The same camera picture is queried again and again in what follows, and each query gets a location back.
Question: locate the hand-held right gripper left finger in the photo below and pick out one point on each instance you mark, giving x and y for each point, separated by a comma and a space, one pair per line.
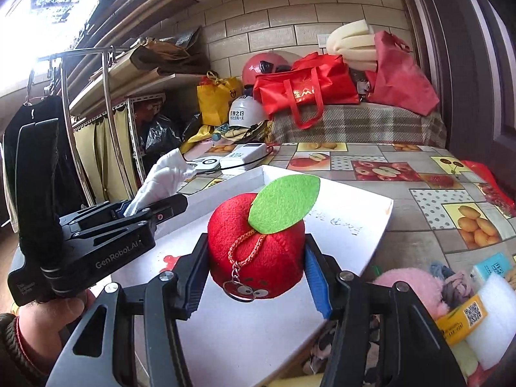
193, 274

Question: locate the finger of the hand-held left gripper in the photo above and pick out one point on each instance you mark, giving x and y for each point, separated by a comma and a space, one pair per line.
169, 207
117, 209

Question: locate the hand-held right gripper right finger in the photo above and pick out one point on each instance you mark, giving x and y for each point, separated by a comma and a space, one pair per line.
316, 278

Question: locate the white cloth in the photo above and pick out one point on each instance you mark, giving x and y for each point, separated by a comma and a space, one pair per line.
161, 181

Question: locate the red apple plush toy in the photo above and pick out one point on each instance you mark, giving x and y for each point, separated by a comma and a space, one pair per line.
258, 258

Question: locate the white cardboard box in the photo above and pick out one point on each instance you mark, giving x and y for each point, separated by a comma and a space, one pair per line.
342, 209

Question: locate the pink plush toy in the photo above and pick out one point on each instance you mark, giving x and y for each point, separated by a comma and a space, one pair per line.
407, 286

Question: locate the person's left forearm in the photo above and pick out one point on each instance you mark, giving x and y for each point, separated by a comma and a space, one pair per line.
16, 354

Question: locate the person's left hand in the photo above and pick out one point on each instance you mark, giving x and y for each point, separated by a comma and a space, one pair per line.
48, 318

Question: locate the shelf with yellow curtain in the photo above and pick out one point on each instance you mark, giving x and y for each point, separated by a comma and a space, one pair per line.
100, 157

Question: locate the white round device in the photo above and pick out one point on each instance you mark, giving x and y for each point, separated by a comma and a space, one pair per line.
209, 165

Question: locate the black hanging garment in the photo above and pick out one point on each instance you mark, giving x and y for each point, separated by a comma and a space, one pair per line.
72, 169

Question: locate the leopard print cloth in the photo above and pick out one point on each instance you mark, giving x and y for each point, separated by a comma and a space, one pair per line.
318, 346

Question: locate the black plastic bag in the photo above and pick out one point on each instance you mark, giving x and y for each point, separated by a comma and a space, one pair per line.
161, 133

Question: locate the yellow raincoat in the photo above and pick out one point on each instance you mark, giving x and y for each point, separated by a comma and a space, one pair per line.
197, 137

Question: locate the white power bank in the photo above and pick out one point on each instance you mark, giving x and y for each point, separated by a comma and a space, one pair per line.
242, 157

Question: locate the metal clothes rack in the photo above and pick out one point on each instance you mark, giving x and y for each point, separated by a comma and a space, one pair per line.
109, 100

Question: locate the yellow shopping bag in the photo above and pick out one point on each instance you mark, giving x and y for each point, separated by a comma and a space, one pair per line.
213, 100

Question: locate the fruit print tablecloth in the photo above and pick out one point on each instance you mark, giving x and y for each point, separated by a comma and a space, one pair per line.
423, 225

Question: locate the white helmet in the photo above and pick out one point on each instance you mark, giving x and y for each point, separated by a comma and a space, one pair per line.
246, 113

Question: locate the stack of wooden boards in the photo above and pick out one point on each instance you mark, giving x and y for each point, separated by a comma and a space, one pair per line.
133, 76

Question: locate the grey purple plush toy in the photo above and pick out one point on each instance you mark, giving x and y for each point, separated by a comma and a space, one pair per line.
455, 286

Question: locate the yellow packet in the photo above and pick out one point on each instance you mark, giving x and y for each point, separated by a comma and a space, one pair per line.
463, 318

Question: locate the brown paper bags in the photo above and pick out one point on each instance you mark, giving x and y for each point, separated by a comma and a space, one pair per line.
161, 54

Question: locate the plaid blanket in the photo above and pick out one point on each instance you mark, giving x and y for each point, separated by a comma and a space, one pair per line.
363, 125

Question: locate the red helmet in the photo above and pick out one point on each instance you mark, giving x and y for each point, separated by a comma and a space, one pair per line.
254, 68

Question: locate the teal packet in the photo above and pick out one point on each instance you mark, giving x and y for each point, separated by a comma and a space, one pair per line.
494, 266

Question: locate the red tote bag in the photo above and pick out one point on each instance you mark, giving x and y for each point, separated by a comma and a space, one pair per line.
306, 88

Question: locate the white foam block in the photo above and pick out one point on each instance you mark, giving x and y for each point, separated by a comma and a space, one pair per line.
496, 322

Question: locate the red plastic bag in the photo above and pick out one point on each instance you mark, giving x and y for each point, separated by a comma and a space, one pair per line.
487, 185

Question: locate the red cloth bag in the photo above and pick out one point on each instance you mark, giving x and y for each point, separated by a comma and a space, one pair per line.
399, 80

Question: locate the cream foam roll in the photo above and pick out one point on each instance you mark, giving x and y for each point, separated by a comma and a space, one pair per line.
350, 44

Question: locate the brown door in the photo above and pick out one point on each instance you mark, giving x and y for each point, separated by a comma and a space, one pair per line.
463, 68

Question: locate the wall socket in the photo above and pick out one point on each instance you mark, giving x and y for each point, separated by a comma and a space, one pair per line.
324, 41

